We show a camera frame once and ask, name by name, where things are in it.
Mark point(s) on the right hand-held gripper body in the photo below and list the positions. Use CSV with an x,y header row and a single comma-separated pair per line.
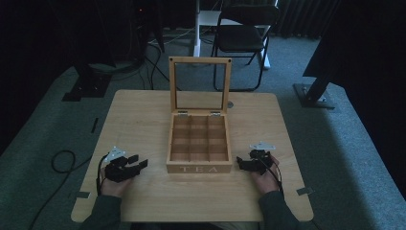
x,y
261,161

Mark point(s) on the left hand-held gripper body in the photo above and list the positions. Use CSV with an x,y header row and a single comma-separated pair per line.
x,y
118,171

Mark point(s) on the person's left hand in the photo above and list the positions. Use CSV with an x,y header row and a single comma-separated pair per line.
x,y
114,188

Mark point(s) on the person's right hand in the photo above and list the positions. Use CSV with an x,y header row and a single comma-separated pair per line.
x,y
267,183

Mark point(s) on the grey tape strip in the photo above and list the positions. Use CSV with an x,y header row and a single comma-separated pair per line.
x,y
83,194
305,191

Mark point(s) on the wooden tea box with lid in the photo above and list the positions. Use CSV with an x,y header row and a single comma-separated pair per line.
x,y
199,168

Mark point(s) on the small black strip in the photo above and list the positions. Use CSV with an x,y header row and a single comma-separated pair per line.
x,y
94,125

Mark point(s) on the small grey round disc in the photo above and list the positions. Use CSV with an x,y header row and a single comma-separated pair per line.
x,y
230,104

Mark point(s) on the black stand with dark panel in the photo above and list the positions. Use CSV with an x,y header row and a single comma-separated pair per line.
x,y
314,96

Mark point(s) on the black stand with flat base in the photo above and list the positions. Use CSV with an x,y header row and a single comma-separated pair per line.
x,y
87,84

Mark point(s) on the black folding chair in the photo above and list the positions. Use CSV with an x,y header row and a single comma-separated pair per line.
x,y
242,36

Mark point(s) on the dark equipment rack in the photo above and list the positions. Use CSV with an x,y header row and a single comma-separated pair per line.
x,y
140,28

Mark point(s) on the dark curtain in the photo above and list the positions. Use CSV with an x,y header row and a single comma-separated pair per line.
x,y
303,17

